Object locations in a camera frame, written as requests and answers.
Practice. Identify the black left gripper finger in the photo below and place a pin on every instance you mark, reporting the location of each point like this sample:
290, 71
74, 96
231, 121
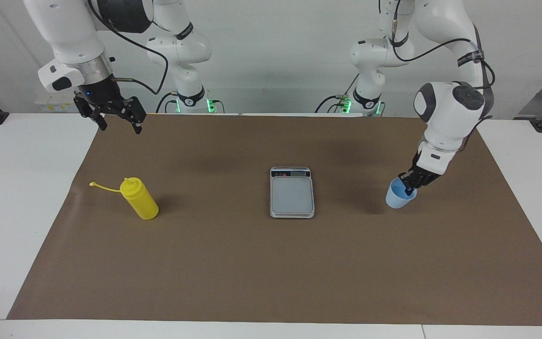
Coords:
405, 178
411, 190

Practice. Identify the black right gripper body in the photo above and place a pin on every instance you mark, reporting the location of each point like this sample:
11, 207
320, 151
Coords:
99, 96

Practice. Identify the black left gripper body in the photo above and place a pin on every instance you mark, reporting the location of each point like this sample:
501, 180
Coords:
424, 176

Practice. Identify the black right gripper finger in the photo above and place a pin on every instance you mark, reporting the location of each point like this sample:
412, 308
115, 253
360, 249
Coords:
101, 123
137, 115

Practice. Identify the light blue plastic cup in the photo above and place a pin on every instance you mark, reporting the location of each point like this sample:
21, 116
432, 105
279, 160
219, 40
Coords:
395, 200

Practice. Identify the yellow squeeze bottle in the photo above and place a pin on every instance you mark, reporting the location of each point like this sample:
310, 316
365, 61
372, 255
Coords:
141, 200

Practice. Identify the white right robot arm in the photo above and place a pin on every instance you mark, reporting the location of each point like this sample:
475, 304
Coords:
71, 33

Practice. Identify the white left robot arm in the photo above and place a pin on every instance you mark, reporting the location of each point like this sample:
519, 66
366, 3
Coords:
445, 113

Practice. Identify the silver digital kitchen scale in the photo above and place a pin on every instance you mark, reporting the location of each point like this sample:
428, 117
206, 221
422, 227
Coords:
292, 197

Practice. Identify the white power strip yellow labels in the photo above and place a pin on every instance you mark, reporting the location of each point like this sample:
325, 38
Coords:
52, 104

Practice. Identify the brown table mat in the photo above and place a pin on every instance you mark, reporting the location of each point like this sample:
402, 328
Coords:
271, 263

